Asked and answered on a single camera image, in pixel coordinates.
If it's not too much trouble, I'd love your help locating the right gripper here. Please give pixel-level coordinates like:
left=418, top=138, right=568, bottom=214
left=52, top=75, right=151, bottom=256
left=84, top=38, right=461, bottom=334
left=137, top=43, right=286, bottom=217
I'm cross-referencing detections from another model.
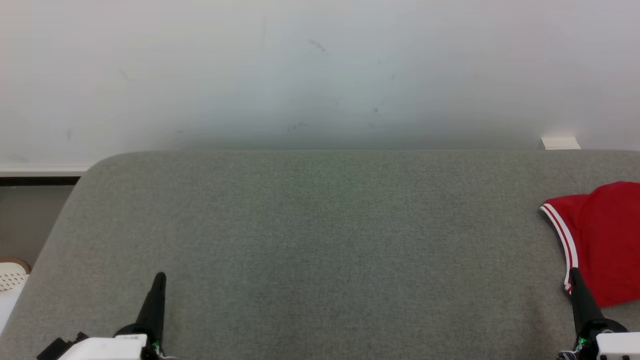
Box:
left=557, top=267, right=640, bottom=360

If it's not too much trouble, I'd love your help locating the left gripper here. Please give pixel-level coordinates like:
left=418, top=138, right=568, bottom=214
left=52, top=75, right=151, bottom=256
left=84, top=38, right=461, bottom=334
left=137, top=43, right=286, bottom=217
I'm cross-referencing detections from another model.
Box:
left=37, top=272, right=176, bottom=360

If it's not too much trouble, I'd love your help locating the red white basketball jersey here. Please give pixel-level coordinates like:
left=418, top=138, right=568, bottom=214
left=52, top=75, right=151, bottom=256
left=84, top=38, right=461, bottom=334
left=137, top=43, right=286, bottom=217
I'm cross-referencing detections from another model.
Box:
left=539, top=181, right=640, bottom=308

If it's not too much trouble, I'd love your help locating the white perforated laundry basket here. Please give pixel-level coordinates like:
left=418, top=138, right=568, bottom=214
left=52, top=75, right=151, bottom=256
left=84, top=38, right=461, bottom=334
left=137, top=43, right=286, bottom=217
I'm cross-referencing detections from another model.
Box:
left=0, top=257, right=32, bottom=333

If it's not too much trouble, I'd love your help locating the grey fabric sofa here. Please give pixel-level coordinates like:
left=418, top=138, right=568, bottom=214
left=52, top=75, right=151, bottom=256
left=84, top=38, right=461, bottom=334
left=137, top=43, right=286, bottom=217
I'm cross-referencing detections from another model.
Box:
left=0, top=149, right=640, bottom=360

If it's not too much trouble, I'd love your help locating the white wall fixture block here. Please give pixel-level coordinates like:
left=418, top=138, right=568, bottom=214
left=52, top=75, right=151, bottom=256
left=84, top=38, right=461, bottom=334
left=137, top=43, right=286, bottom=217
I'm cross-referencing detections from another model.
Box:
left=541, top=136, right=582, bottom=151

